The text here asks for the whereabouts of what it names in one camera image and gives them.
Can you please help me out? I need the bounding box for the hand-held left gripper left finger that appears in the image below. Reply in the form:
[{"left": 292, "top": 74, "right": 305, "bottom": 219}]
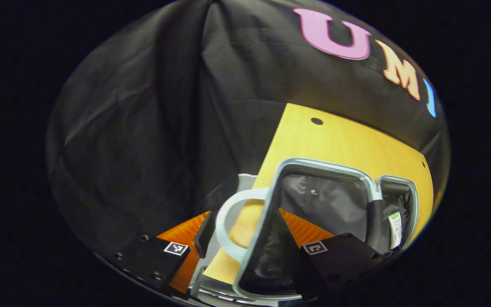
[{"left": 115, "top": 211, "right": 217, "bottom": 295}]

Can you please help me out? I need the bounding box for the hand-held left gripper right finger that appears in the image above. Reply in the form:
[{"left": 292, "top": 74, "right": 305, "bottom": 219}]
[{"left": 277, "top": 209, "right": 394, "bottom": 301}]

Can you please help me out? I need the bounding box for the light blue suitcase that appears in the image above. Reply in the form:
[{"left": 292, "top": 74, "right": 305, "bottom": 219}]
[{"left": 190, "top": 158, "right": 419, "bottom": 305}]

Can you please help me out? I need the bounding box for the black backdrop cloth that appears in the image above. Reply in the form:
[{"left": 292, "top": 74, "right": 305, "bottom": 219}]
[{"left": 46, "top": 0, "right": 451, "bottom": 273}]

